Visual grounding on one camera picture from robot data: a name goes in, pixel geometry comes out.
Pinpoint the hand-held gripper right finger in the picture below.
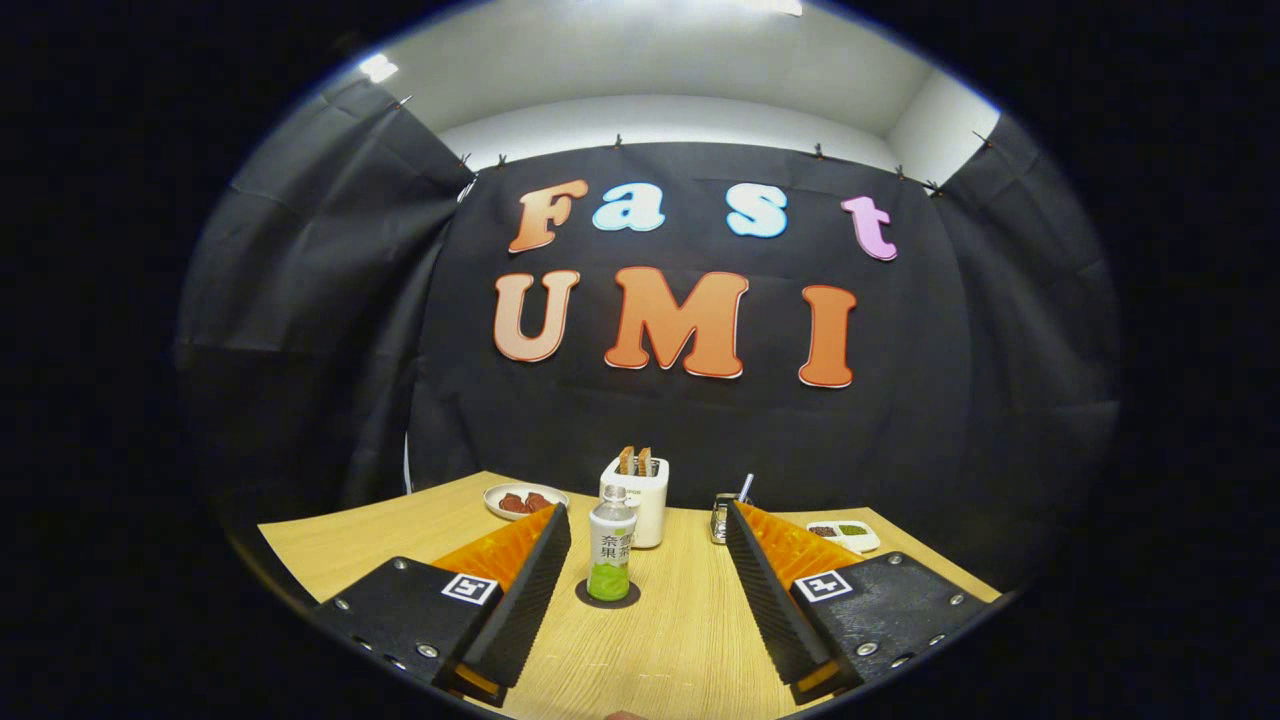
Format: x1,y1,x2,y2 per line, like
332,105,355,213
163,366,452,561
725,498,993,706

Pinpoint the black backdrop cloth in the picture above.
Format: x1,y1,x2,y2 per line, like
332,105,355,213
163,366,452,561
175,75,1121,591

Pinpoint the wooden table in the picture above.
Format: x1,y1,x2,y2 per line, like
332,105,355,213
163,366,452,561
258,470,1001,720

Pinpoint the white divided sauce dish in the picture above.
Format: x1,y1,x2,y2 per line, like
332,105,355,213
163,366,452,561
806,520,882,554

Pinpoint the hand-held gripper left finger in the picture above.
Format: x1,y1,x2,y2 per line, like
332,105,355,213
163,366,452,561
312,502,573,706

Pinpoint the clear juice bottle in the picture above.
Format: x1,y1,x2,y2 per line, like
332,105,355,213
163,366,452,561
587,486,638,603

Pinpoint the dark round coaster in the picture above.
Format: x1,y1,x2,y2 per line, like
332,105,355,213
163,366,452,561
575,578,641,610

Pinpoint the white toaster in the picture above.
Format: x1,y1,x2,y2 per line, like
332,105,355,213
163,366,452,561
600,455,670,550

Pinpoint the white round plate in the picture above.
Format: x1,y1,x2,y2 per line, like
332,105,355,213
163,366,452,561
483,484,569,522

